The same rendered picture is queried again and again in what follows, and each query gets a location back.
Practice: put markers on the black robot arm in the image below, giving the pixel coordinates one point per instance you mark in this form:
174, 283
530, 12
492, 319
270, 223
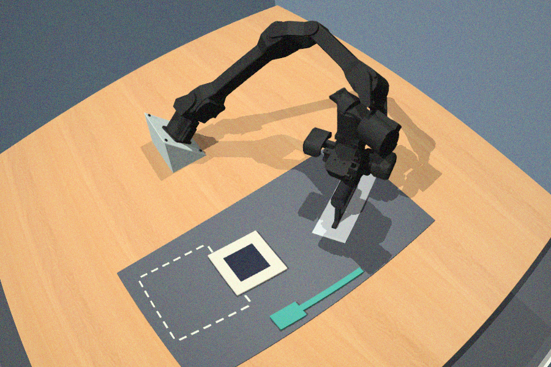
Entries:
281, 39

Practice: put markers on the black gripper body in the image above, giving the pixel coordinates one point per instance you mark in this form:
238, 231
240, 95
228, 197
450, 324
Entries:
381, 167

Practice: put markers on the cream square tile with dark top patch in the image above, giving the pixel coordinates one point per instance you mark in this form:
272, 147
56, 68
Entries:
247, 262

